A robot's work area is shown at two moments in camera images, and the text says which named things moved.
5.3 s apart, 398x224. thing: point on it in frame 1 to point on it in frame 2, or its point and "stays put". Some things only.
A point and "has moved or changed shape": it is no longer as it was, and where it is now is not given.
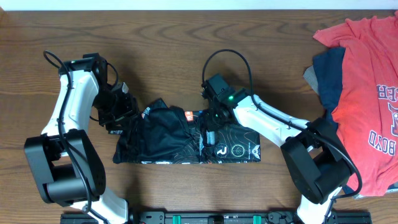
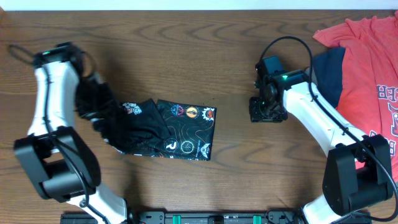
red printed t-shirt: x=366 y=117 stays put
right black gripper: x=211 y=124 to x=257 y=116
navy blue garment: x=328 y=65 stays put
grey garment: x=310 y=76 stays put
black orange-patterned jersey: x=157 y=133 has moved or changed shape
